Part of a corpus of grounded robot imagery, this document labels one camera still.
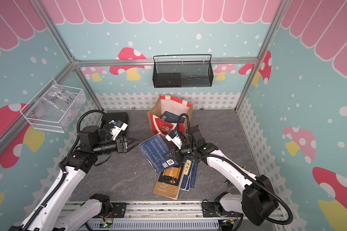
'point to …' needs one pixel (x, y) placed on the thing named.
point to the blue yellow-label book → (189, 180)
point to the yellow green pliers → (227, 182)
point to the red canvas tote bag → (172, 105)
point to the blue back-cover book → (153, 149)
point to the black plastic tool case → (123, 117)
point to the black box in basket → (168, 80)
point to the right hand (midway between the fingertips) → (165, 156)
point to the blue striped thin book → (172, 118)
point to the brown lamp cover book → (168, 183)
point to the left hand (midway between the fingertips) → (137, 144)
